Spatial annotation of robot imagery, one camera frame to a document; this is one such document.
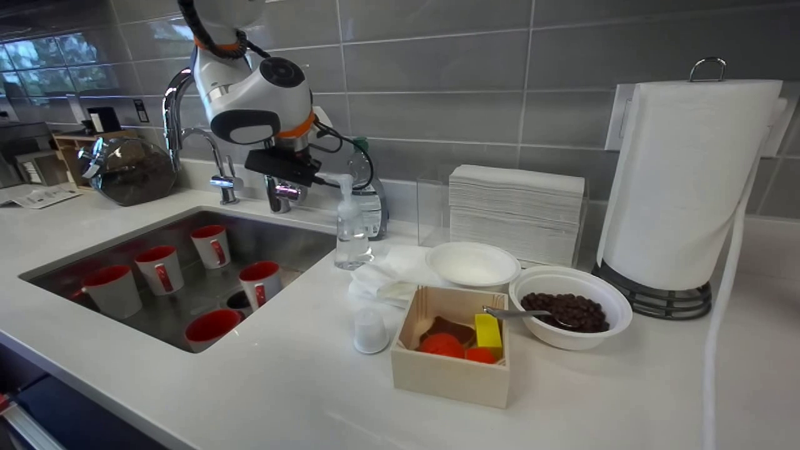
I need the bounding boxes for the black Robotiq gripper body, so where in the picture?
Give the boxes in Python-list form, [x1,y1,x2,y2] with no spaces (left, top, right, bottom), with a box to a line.
[280,134,327,190]

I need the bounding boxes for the chrome faucet lever handle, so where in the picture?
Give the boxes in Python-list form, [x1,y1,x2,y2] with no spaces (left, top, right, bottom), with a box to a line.
[277,180,309,209]

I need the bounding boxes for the small chrome faucet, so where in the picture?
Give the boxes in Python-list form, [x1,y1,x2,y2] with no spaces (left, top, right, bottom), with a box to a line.
[180,124,248,207]

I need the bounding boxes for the tall chrome gooseneck faucet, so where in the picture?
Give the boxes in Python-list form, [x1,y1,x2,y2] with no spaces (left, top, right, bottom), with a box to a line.
[159,65,289,215]

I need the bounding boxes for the stainless steel sink basin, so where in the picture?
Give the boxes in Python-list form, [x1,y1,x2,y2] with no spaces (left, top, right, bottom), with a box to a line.
[19,207,340,355]

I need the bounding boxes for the large clear labelled bottle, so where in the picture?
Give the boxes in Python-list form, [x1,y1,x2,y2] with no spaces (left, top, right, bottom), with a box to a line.
[354,175,392,243]

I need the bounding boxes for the small clear pump bottle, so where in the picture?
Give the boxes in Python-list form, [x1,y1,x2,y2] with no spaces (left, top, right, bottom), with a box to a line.
[332,172,375,272]

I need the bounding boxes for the red white paper cup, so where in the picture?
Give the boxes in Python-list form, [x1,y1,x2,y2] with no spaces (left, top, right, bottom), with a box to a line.
[187,222,235,272]
[237,258,285,313]
[79,262,145,323]
[182,305,248,352]
[132,243,187,300]

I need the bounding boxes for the crumpled clear plastic wrap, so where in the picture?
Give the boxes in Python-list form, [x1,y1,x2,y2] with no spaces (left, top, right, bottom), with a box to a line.
[343,239,438,313]

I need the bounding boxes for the clear acrylic napkin holder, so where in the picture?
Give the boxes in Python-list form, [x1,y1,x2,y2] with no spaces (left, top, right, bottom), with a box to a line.
[414,177,589,270]

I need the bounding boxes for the dark shiny bag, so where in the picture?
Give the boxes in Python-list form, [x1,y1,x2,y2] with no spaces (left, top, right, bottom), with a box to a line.
[78,130,185,209]

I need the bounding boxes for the small white cup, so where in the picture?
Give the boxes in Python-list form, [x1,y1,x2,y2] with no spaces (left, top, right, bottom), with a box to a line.
[350,305,392,358]

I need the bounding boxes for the empty white bowl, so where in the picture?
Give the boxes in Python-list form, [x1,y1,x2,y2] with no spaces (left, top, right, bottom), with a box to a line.
[423,239,524,293]

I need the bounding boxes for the white napkin stack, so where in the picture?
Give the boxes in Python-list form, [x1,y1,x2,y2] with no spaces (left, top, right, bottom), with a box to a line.
[448,162,588,267]

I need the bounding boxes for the brown item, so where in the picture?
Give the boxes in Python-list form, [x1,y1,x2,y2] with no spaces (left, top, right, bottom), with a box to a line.
[423,313,479,348]

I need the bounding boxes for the large orange round item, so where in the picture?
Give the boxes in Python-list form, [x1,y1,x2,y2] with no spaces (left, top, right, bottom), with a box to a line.
[418,330,467,359]

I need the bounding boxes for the yellow block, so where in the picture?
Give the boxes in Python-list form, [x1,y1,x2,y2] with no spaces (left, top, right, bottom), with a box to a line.
[473,309,504,352]

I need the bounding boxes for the white printed papers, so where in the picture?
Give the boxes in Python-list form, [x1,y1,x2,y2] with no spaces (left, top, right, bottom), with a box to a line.
[17,182,88,212]

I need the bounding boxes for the metal spoon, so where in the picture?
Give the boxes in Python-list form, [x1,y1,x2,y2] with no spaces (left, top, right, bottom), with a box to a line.
[479,303,580,330]

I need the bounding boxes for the small orange round item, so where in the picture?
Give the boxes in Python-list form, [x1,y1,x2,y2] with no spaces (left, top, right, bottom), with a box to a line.
[460,342,502,365]

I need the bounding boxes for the light wooden box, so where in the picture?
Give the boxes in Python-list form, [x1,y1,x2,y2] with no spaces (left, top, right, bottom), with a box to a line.
[388,282,515,413]

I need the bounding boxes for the white bowl with beans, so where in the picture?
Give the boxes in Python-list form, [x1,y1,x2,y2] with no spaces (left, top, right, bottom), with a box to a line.
[504,262,638,352]

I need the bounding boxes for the dark coffee beans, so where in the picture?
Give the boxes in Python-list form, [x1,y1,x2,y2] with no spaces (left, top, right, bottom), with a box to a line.
[517,290,612,335]

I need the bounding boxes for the dark blue cabinet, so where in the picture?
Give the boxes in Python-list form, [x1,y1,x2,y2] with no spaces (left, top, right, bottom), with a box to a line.
[0,335,169,450]

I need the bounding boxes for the white paper towel roll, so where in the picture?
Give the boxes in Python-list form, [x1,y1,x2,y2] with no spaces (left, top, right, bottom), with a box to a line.
[593,77,794,450]

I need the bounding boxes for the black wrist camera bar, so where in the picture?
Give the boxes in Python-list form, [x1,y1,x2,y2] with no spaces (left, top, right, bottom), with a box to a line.
[242,144,295,184]

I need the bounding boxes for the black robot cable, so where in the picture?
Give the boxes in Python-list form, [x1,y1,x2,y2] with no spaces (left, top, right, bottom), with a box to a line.
[309,123,380,195]

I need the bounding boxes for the wooden frame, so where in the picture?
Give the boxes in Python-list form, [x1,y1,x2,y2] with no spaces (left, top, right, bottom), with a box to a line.
[53,132,104,190]

